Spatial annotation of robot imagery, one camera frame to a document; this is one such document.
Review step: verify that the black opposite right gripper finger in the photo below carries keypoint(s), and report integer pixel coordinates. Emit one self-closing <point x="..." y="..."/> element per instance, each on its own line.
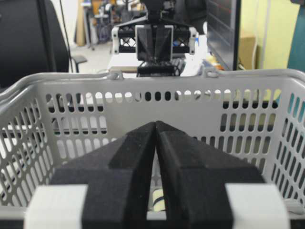
<point x="146" y="42"/>
<point x="163" y="43"/>

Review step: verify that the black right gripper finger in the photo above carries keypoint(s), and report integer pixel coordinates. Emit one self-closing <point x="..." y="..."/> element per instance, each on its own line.
<point x="206" y="188"/>
<point x="107" y="188"/>

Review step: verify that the black white opposite gripper body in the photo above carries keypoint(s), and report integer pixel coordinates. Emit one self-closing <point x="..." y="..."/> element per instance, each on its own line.
<point x="124" y="38"/>

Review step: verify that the cream striped cloth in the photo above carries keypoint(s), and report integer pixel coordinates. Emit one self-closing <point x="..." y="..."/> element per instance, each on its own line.
<point x="158" y="202"/>

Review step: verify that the cardboard box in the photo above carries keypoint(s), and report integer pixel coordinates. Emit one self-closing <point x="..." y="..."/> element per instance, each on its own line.
<point x="246" y="51"/>

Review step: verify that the grey plastic shopping basket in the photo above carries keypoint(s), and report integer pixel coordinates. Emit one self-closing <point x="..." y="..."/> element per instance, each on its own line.
<point x="49" y="119"/>

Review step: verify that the black office chair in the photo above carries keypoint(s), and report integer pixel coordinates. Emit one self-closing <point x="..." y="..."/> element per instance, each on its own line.
<point x="22" y="45"/>

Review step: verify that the black monitor screen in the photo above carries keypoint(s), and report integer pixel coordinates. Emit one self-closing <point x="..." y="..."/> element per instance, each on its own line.
<point x="223" y="31"/>

